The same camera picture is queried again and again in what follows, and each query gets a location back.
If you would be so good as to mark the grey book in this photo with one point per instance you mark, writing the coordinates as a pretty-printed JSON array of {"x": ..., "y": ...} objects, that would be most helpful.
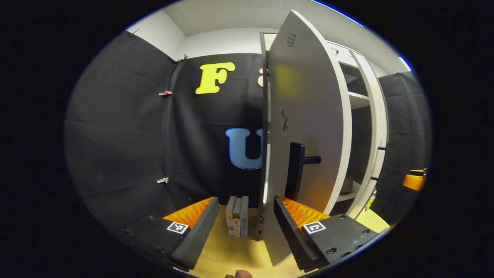
[{"x": 244, "y": 216}]

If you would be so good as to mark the white cabinet door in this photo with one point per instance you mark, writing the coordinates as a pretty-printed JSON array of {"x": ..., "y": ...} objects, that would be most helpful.
[
  {"x": 380, "y": 116},
  {"x": 308, "y": 96}
]

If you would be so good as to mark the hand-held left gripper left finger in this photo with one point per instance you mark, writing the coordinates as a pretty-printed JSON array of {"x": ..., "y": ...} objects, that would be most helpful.
[{"x": 197, "y": 235}]

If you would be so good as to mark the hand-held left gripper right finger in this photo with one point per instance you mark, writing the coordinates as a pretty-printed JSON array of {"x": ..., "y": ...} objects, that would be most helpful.
[{"x": 295, "y": 235}]

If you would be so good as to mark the white book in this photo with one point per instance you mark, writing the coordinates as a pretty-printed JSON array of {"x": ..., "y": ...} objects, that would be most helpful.
[{"x": 237, "y": 218}]

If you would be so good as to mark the long ceiling light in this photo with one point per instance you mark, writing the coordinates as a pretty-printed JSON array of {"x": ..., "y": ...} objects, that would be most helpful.
[{"x": 406, "y": 63}]

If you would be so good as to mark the white cabinet shelf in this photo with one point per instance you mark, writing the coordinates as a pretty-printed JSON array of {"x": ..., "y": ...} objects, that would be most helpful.
[
  {"x": 347, "y": 197},
  {"x": 358, "y": 100}
]

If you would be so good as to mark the beige cabinet drawer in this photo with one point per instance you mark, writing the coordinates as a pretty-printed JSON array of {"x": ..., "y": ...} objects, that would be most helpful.
[{"x": 339, "y": 47}]

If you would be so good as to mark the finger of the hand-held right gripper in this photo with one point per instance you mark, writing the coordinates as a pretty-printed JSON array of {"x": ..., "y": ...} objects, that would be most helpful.
[
  {"x": 418, "y": 170},
  {"x": 413, "y": 182}
]

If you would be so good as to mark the white shoe cabinet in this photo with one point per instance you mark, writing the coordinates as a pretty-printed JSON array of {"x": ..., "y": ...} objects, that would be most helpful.
[{"x": 361, "y": 135}]

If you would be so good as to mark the red clip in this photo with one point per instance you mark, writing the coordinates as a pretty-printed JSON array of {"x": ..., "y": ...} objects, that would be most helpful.
[{"x": 165, "y": 93}]

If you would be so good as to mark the black clip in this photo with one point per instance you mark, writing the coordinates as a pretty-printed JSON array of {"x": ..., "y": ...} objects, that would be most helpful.
[
  {"x": 133, "y": 33},
  {"x": 181, "y": 58}
]

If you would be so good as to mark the silver clip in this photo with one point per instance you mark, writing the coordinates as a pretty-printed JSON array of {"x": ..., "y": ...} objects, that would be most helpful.
[{"x": 163, "y": 180}]

